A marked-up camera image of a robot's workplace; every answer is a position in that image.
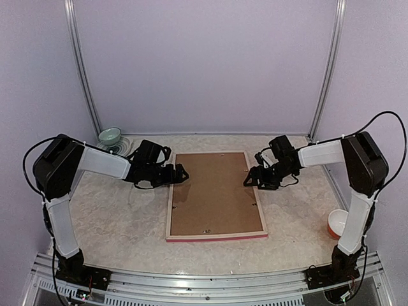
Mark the green ceramic bowl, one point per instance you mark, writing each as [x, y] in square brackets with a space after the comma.
[110, 136]

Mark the right aluminium corner post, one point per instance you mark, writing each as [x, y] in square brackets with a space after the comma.
[330, 67]

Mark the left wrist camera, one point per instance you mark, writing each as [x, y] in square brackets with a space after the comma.
[149, 153]

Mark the aluminium front rail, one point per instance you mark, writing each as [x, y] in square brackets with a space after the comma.
[287, 287]

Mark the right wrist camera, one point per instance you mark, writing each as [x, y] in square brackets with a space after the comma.
[281, 147]

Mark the wooden picture frame pink edge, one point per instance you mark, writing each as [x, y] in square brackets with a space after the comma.
[216, 236]

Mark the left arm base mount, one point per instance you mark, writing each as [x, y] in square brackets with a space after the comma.
[83, 275]

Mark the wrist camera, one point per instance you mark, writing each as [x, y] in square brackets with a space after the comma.
[281, 147]
[149, 153]

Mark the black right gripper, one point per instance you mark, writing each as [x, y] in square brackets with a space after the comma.
[254, 171]

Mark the left aluminium corner post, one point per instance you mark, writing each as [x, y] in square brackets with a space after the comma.
[69, 7]

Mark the pale green patterned plate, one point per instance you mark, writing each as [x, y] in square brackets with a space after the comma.
[123, 147]

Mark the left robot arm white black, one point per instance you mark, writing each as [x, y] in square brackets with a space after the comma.
[56, 168]

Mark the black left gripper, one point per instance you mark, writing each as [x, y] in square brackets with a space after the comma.
[170, 178]

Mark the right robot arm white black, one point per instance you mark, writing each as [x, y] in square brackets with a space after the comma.
[366, 168]

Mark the orange white bowl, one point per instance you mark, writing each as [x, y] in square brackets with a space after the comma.
[336, 223]

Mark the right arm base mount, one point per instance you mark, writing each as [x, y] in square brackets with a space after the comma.
[341, 269]

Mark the aluminium corner post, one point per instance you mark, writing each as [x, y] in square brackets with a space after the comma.
[69, 7]
[330, 67]

